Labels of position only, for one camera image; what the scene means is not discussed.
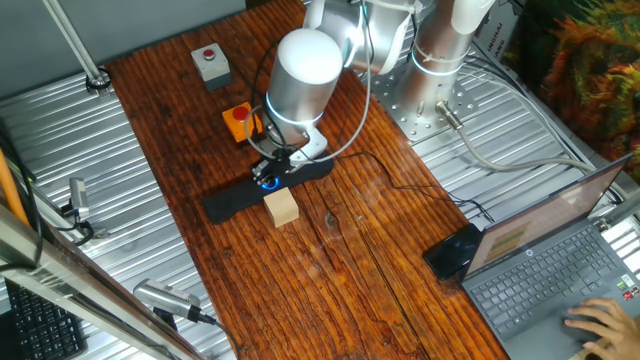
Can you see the light wooden block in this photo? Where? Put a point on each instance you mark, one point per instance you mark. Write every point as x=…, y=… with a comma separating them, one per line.
x=281, y=207

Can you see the person's hand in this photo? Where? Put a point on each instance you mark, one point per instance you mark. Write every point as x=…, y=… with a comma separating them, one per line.
x=615, y=327

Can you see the printed cardboard box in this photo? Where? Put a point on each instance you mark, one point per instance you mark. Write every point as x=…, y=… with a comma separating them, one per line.
x=500, y=35

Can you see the black keyboard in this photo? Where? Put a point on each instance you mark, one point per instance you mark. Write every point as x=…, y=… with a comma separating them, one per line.
x=45, y=330

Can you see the grey laptop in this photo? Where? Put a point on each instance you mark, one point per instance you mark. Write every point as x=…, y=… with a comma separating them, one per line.
x=540, y=280

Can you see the black smartphone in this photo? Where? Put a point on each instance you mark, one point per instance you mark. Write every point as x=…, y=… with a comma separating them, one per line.
x=450, y=252

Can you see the orange green furry fabric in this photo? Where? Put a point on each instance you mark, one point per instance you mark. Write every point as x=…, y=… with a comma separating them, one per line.
x=590, y=75

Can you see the grey box with red button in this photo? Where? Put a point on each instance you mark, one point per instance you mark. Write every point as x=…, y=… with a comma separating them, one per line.
x=212, y=65

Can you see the orange box with red button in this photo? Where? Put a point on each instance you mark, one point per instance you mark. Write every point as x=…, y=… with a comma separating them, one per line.
x=235, y=127

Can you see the silver ribbed camera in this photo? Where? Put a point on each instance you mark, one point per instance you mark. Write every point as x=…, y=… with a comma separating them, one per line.
x=165, y=299

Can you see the aluminium frame beam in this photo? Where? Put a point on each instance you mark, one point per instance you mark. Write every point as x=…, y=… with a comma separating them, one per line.
x=75, y=280

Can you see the orange stick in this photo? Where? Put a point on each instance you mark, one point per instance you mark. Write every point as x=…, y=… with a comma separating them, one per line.
x=10, y=190

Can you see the metal pole with foot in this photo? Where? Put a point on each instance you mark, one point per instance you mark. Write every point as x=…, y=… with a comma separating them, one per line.
x=97, y=80

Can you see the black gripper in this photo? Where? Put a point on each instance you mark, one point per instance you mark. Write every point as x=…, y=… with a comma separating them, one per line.
x=277, y=160

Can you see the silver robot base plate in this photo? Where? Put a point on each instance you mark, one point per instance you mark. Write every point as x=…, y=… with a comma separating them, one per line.
x=400, y=115

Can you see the black flat mat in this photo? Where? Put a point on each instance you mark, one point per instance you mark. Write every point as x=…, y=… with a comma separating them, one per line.
x=225, y=202

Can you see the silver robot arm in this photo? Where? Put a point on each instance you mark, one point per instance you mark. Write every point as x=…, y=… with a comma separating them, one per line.
x=305, y=75

